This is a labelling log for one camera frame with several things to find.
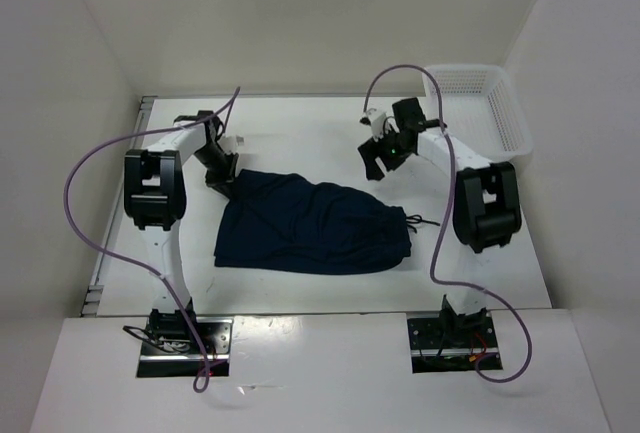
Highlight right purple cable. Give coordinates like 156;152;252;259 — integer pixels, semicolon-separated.
362;65;535;384

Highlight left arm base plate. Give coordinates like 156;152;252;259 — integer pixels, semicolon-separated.
126;318;233;379

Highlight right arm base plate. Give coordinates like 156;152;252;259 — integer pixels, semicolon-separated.
406;313;503;374

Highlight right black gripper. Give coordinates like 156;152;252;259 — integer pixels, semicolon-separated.
358;123;412;182

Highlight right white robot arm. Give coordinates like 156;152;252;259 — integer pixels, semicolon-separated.
358;98;522;346

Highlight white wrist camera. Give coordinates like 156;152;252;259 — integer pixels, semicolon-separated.
360;108;396;141
219;135;245;154

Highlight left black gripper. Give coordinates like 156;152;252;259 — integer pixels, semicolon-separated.
193;145;238;202

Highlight navy blue shorts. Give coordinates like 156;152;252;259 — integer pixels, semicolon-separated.
214;170;426;276

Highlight purple cable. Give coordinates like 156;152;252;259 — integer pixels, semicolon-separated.
362;65;535;384
64;85;242;394

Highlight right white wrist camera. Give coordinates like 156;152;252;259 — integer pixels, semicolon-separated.
360;108;396;141

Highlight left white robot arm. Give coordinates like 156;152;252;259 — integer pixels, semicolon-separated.
124;110;238;353

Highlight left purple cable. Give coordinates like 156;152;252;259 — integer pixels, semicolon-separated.
64;85;242;394

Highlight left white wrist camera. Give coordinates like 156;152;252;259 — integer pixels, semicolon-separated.
219;135;245;154

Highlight white plastic basket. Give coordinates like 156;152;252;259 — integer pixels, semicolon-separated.
423;64;533;163

